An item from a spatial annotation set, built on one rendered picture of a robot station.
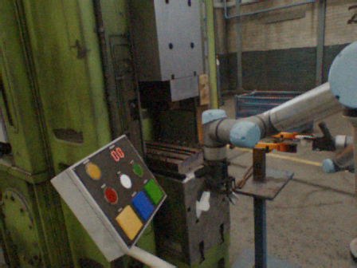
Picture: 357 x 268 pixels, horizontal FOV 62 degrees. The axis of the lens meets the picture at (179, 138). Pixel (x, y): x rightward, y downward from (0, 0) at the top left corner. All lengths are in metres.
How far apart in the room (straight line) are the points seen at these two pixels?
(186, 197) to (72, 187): 0.67
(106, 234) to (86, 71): 0.64
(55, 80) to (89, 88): 0.36
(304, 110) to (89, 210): 0.62
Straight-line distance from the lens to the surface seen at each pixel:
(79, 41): 1.24
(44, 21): 1.57
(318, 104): 0.81
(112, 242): 0.88
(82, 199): 0.85
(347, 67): 0.60
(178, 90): 1.35
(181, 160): 1.43
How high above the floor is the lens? 1.45
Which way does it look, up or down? 15 degrees down
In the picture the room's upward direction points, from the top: 5 degrees counter-clockwise
